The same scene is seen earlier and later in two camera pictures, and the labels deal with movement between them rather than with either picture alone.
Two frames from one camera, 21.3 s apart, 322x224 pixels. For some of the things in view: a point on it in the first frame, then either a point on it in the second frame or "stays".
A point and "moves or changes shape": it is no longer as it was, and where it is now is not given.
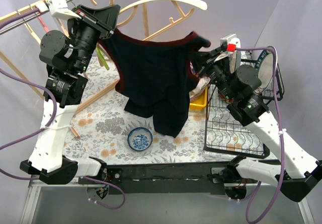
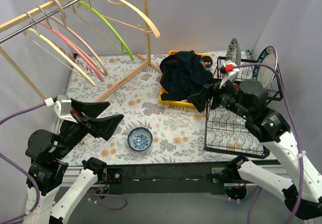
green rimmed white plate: x=264 y=67 stays
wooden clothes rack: x=7 y=14 -> x=26 y=14
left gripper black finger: x=108 y=16 -> x=92 y=109
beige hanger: x=102 y=54 moves or changes shape
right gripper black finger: x=199 y=60 -> x=199 y=100
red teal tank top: x=192 y=68 moves or changes shape
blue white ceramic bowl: x=140 y=139 stays
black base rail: x=164 y=178 stays
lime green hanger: x=102 y=59 -> x=76 y=4
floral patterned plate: x=234 y=61 stays
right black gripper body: x=208 y=64 -> x=215 y=93
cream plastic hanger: x=32 y=33 moves or changes shape
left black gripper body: x=94 y=22 -> x=81 y=118
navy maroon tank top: x=156 y=77 moves or changes shape
